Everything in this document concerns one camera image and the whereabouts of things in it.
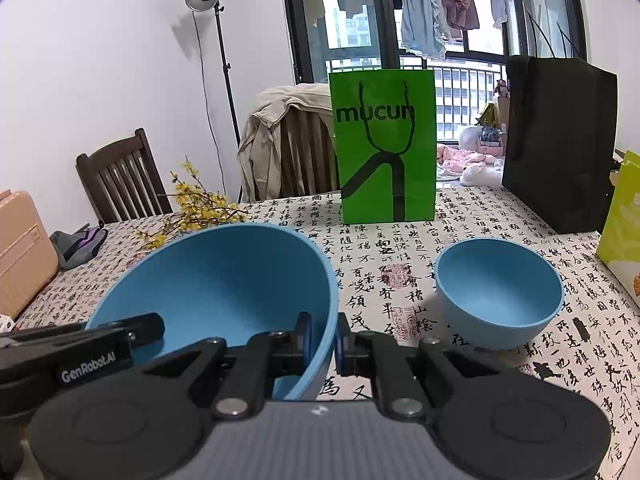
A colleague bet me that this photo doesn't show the pink floor cloth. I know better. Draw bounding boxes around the pink floor cloth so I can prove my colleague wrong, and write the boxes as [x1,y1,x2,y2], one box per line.
[436,144,501,177]

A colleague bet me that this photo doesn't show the dark wooden chair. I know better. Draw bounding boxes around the dark wooden chair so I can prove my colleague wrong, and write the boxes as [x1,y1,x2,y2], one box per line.
[76,128,173,224]

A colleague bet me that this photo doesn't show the blue bowl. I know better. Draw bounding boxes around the blue bowl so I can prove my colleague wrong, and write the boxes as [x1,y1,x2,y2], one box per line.
[434,238,565,351]
[90,223,340,401]

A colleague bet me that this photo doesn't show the beige jacket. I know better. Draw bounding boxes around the beige jacket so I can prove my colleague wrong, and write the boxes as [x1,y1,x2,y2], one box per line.
[237,84,336,203]

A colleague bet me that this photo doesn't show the black window frame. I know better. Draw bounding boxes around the black window frame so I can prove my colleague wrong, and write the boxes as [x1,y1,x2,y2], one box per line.
[279,0,593,86]

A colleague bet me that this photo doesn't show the yellow-green snack box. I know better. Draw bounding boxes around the yellow-green snack box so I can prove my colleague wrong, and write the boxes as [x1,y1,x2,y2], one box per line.
[595,150,640,311]

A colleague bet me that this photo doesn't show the light blue hanging garment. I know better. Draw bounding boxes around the light blue hanging garment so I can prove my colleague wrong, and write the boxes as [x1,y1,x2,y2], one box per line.
[398,0,447,59]

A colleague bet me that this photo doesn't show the wooden chair under jacket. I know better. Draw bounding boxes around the wooden chair under jacket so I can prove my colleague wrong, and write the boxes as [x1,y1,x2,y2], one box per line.
[280,110,338,196]

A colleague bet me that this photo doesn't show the black paper bag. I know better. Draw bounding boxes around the black paper bag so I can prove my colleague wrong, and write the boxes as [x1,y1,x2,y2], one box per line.
[501,10,618,235]

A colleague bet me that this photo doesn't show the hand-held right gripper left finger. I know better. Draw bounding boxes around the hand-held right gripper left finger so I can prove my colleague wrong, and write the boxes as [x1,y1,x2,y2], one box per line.
[142,311,313,418]

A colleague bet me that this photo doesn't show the white plush pillow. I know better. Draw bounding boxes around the white plush pillow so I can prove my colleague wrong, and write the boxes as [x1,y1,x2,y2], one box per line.
[459,162,503,186]

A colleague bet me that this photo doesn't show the grey purple cloth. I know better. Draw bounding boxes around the grey purple cloth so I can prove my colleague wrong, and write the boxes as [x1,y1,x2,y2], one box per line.
[50,226,109,271]

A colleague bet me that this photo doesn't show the green paper bag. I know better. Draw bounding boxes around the green paper bag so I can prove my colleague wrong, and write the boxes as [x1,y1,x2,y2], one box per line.
[328,69,437,224]

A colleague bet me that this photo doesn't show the yellow flower branches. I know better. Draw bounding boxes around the yellow flower branches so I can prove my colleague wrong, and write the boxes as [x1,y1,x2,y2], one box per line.
[135,157,249,251]

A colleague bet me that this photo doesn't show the studio light on stand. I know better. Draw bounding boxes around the studio light on stand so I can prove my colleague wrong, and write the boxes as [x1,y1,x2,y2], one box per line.
[185,0,246,201]

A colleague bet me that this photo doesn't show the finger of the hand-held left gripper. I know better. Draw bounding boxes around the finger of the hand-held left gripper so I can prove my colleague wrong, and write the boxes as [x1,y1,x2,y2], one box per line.
[82,312,166,347]

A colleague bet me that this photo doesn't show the peach suitcase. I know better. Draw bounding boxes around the peach suitcase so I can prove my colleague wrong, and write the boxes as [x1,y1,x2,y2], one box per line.
[0,190,60,321]

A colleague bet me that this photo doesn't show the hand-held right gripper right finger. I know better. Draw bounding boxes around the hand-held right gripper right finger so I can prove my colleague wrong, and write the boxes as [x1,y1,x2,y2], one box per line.
[336,312,506,418]

